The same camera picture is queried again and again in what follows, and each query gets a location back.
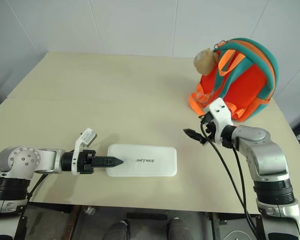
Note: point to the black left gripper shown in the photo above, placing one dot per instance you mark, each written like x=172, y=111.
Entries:
x=86, y=162

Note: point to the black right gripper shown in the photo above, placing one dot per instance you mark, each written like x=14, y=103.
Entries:
x=210, y=125

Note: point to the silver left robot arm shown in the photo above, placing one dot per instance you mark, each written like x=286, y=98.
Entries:
x=25, y=160

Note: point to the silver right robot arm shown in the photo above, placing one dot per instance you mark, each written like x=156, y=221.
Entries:
x=262, y=150

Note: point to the white flat printed box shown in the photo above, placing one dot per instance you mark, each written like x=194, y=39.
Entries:
x=150, y=170

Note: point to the orange and teal backpack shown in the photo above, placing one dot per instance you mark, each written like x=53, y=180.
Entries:
x=240, y=85

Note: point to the beige plush backpack charm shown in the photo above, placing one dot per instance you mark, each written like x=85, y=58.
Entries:
x=205, y=61

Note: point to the small clear plastic piece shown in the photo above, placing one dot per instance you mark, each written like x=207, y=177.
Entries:
x=90, y=210

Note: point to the dark rounded shape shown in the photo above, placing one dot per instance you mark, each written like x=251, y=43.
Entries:
x=118, y=230
x=177, y=228

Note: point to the brown under-table bar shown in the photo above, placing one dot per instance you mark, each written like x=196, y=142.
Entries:
x=73, y=222

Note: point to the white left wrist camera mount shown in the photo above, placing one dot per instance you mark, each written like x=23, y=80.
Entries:
x=88, y=137

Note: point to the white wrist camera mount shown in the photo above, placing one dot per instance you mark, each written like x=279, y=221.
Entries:
x=221, y=113
x=88, y=137

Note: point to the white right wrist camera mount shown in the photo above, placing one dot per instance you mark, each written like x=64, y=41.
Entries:
x=221, y=113

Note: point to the black under-table frame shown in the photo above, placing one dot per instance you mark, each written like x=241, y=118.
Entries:
x=215, y=225

